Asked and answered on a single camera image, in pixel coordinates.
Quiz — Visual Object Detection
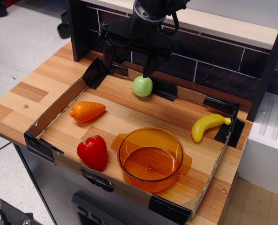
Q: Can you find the red plastic toy strawberry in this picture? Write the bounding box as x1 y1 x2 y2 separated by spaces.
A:
77 135 108 172

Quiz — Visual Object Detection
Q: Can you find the white side cabinet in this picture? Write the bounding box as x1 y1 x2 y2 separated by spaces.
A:
238 92 278 194

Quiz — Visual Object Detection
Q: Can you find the taped cardboard fence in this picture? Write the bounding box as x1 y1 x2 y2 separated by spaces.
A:
24 60 250 225

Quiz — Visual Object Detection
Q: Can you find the black caster wheel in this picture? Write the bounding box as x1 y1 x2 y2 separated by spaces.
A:
57 12 70 39

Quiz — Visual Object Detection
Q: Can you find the yellow plastic toy banana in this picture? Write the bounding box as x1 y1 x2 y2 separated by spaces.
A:
191 114 232 143

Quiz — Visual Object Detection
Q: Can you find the transparent orange plastic pot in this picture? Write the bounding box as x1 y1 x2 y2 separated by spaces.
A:
111 127 192 193

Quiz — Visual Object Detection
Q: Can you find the green plastic toy apple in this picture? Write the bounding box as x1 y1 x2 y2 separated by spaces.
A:
131 75 153 97

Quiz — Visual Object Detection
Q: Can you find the orange plastic toy carrot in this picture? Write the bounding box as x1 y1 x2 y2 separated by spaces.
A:
69 101 106 123

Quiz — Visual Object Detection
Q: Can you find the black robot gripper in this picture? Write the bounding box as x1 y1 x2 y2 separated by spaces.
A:
98 10 177 78

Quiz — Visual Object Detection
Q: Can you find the dark brick backsplash panel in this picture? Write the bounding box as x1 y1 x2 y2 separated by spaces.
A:
86 4 278 100

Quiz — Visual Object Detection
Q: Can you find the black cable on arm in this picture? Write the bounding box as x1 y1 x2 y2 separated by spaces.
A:
158 10 180 36

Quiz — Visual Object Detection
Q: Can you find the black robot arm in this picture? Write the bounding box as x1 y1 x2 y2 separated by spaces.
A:
98 0 187 77

